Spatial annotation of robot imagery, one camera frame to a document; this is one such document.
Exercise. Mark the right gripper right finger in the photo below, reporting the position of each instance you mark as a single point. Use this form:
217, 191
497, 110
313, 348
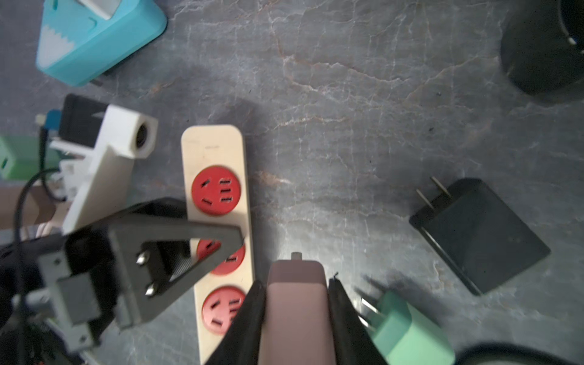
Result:
352, 343

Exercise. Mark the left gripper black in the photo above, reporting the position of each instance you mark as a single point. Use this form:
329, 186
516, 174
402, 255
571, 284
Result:
61, 289

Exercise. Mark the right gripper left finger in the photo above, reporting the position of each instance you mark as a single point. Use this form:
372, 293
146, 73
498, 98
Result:
241, 343

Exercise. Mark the green USB charger plug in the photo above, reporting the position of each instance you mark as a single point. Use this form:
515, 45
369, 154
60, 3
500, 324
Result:
404, 335

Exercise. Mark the pink USB charger plug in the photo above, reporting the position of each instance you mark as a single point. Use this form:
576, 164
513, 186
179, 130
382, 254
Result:
297, 327

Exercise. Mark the beige power strip red sockets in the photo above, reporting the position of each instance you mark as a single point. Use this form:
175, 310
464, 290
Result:
217, 197

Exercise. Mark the black USB charger plug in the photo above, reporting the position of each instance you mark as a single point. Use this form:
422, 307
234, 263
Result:
483, 241

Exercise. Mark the round pink power socket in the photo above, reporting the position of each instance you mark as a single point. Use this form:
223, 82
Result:
38, 211

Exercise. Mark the teal triangular power socket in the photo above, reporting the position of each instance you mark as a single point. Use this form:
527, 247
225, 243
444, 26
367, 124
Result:
80, 40

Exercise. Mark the black plant pot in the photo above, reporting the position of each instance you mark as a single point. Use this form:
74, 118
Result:
541, 50

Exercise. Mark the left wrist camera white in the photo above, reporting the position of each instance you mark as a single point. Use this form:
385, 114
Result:
97, 180

